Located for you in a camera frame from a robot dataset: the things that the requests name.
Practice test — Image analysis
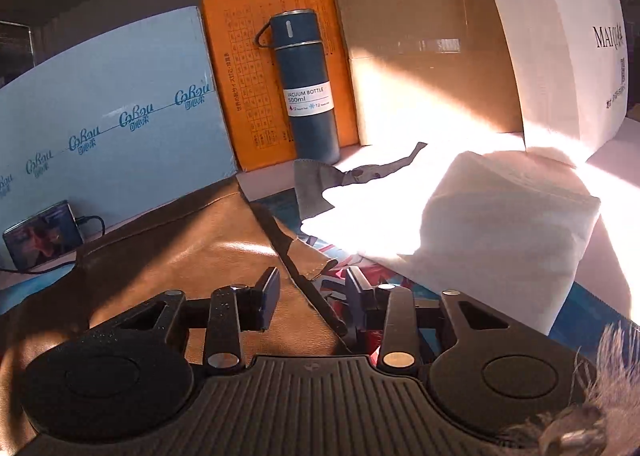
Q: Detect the white paper bag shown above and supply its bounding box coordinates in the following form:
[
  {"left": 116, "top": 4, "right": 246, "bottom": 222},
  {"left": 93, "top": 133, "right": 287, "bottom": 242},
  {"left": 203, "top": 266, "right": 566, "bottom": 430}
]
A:
[{"left": 485, "top": 0, "right": 634, "bottom": 167}]

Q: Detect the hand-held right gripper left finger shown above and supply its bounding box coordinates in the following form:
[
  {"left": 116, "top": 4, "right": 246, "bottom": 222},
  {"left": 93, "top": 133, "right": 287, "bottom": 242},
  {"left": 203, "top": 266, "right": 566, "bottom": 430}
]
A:
[{"left": 87, "top": 266, "right": 282, "bottom": 370}]

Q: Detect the orange cardboard box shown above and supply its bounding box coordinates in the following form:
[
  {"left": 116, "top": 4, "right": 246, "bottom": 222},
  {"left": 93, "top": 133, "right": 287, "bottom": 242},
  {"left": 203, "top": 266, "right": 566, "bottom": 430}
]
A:
[{"left": 201, "top": 0, "right": 360, "bottom": 173}]

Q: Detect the white folded garment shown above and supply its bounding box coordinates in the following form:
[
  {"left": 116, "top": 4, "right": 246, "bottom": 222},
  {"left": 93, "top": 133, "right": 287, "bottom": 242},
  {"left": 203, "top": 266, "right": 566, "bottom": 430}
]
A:
[{"left": 300, "top": 151, "right": 602, "bottom": 337}]

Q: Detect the large light blue carton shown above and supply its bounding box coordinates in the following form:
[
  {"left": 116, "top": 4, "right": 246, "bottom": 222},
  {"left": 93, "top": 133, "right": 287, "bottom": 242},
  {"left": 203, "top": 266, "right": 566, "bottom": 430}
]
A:
[{"left": 0, "top": 6, "right": 239, "bottom": 237}]

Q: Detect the dark blue vacuum bottle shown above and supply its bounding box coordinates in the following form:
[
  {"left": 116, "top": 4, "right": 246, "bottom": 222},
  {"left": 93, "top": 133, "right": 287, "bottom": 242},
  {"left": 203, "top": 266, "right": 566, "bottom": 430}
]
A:
[{"left": 255, "top": 9, "right": 341, "bottom": 163}]

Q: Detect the black smartphone with cable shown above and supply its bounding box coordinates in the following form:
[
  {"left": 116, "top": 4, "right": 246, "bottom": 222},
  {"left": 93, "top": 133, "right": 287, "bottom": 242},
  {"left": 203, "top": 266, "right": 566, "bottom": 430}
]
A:
[{"left": 0, "top": 215, "right": 106, "bottom": 277}]

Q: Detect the brown cardboard box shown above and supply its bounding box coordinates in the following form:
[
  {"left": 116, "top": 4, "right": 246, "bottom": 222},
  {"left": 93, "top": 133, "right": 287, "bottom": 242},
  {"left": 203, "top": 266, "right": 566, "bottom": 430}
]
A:
[{"left": 332, "top": 0, "right": 526, "bottom": 147}]

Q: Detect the fur sleeve cuff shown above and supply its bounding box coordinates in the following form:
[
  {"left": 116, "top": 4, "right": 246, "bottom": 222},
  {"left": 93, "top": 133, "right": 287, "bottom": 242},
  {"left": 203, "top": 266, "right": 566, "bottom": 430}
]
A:
[{"left": 500, "top": 321, "right": 640, "bottom": 456}]

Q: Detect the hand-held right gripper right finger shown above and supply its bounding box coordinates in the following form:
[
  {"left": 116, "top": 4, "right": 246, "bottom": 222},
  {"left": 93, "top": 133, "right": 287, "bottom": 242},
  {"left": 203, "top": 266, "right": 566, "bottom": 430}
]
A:
[{"left": 346, "top": 266, "right": 543, "bottom": 371}]

